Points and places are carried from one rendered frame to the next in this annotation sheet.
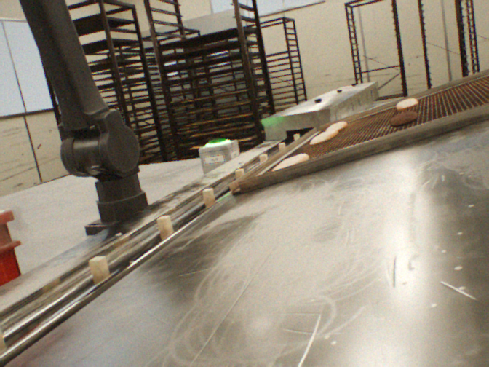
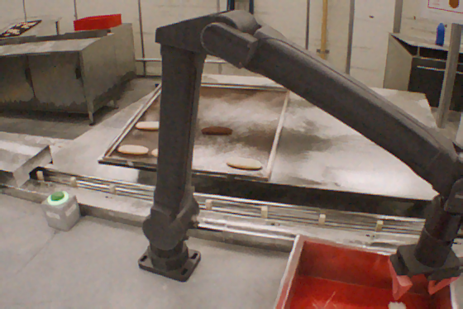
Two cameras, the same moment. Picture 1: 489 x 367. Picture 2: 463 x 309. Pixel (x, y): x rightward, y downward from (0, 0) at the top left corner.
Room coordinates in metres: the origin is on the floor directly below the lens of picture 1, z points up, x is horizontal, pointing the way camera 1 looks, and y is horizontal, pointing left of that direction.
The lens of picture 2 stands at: (0.78, 0.79, 1.39)
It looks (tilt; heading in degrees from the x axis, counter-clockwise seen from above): 28 degrees down; 264
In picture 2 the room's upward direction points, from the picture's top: 1 degrees counter-clockwise
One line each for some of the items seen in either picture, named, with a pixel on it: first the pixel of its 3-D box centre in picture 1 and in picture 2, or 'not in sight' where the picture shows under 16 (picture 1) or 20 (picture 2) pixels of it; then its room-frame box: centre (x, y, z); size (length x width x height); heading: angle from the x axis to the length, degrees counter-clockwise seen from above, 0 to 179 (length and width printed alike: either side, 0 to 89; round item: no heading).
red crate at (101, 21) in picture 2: not in sight; (97, 21); (1.88, -3.68, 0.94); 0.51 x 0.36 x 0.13; 162
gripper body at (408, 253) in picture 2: not in sight; (433, 247); (0.42, 0.45, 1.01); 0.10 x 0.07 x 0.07; 174
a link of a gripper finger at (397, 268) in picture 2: not in sight; (408, 279); (0.44, 0.45, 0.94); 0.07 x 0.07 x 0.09; 84
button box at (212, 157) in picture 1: (223, 167); (64, 214); (1.15, 0.04, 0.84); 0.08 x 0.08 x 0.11; 68
